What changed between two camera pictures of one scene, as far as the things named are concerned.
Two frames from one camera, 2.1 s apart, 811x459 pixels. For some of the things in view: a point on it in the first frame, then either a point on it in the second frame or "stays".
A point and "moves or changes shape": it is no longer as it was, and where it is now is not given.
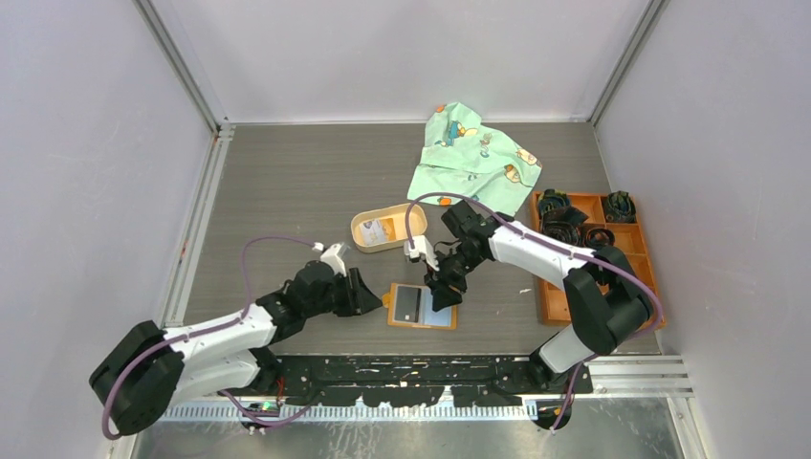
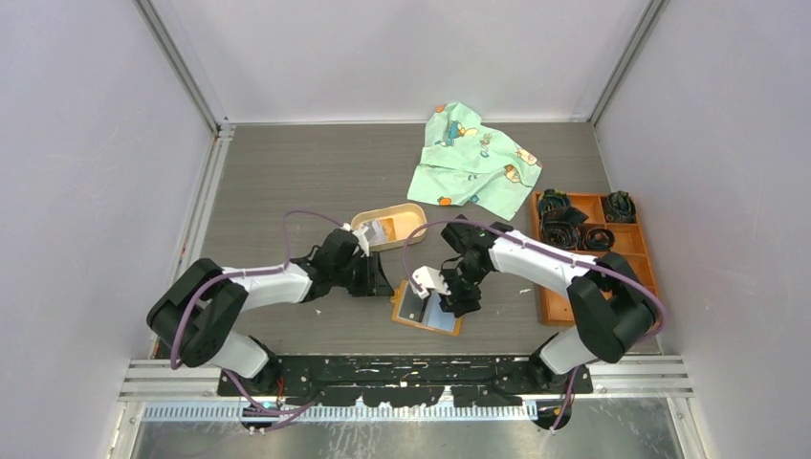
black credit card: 407,304 moves or changes shape
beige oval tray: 384,229 stays
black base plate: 416,381 stays
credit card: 378,230 stays
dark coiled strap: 560,221 stays
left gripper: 359,298 to 375,282
